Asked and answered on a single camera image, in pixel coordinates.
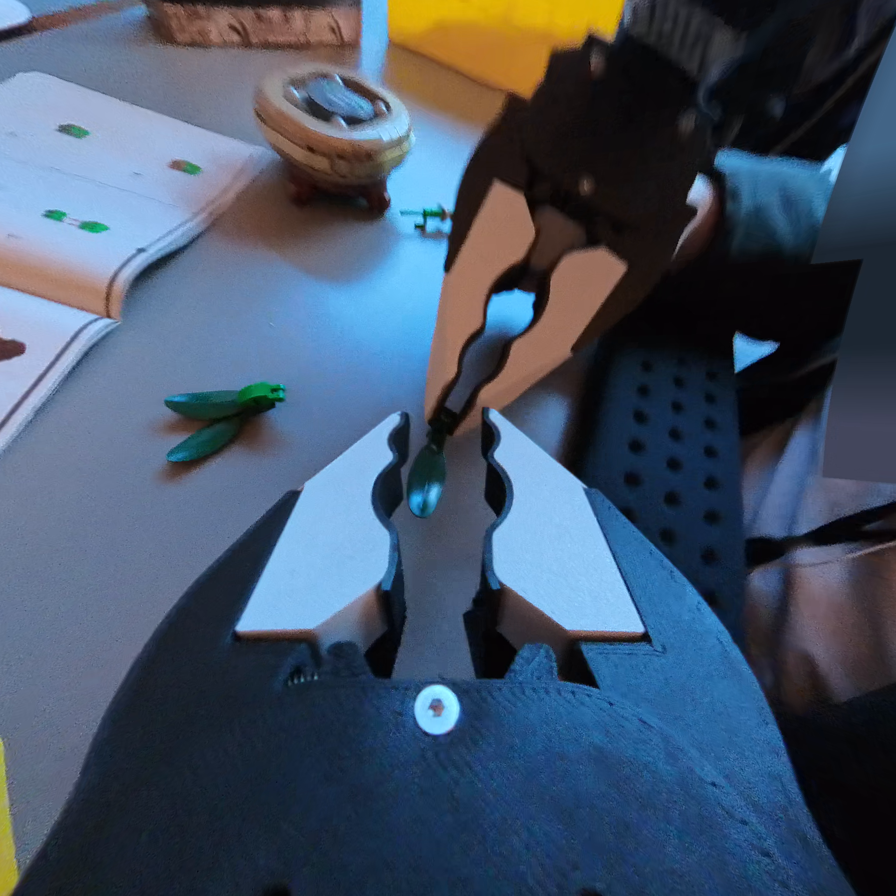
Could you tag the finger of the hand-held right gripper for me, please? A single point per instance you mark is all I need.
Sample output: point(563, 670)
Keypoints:
point(560, 315)
point(479, 266)

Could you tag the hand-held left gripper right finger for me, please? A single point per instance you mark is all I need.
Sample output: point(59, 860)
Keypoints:
point(553, 560)

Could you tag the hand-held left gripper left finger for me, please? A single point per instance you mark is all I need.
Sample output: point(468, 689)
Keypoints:
point(329, 560)

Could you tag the dark green toy leaf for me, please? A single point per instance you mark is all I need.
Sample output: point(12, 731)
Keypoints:
point(427, 483)

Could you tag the grey desk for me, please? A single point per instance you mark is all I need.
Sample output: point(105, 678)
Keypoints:
point(280, 322)

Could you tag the person's right hand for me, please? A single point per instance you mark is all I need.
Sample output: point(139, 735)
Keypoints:
point(702, 217)

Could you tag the small green toy stem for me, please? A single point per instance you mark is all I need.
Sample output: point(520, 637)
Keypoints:
point(428, 218)

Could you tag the yellow plastic bin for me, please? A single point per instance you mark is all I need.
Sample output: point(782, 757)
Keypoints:
point(490, 35)

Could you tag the beige toy brick pot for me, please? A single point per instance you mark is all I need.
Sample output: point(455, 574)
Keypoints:
point(336, 143)

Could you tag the green toy leaf cluster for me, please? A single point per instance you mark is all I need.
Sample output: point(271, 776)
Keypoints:
point(203, 404)

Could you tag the person's clothed body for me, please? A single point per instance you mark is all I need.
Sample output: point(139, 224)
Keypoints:
point(805, 630)

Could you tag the printed toy set box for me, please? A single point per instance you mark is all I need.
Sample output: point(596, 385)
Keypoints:
point(252, 21)

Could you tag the open instruction booklet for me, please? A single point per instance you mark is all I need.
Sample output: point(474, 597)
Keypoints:
point(105, 203)

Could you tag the yellow plastic object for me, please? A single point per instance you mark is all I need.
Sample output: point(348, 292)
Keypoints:
point(5, 812)

